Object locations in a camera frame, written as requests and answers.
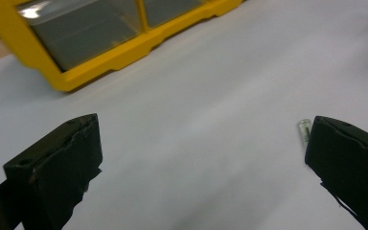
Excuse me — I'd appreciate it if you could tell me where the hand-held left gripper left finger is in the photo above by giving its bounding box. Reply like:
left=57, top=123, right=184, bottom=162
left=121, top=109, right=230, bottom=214
left=2, top=112, right=104, bottom=230

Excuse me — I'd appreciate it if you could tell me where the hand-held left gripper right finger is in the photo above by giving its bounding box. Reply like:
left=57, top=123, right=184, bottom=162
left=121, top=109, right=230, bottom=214
left=304, top=115, right=368, bottom=230

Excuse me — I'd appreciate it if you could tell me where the yellow storage cabinet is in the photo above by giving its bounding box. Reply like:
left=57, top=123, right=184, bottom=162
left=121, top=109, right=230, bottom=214
left=0, top=0, right=245, bottom=94

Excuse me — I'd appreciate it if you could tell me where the grid of clear cabinet drawers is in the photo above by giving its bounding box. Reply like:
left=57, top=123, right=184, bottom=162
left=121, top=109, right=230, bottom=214
left=16, top=0, right=212, bottom=72

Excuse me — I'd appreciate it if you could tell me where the white board mat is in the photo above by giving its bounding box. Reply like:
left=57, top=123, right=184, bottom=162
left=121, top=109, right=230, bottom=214
left=0, top=0, right=368, bottom=230

